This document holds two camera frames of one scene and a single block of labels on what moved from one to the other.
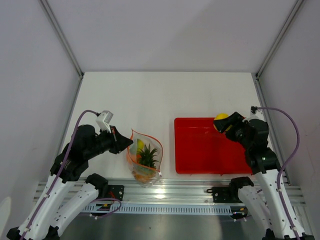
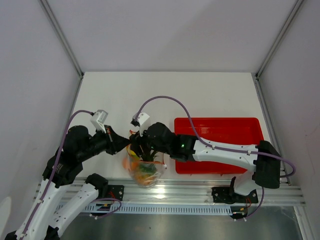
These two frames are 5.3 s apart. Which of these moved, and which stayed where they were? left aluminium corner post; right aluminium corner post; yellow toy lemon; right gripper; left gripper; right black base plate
Moved: yellow toy lemon; right gripper
Stayed: left aluminium corner post; right black base plate; right aluminium corner post; left gripper
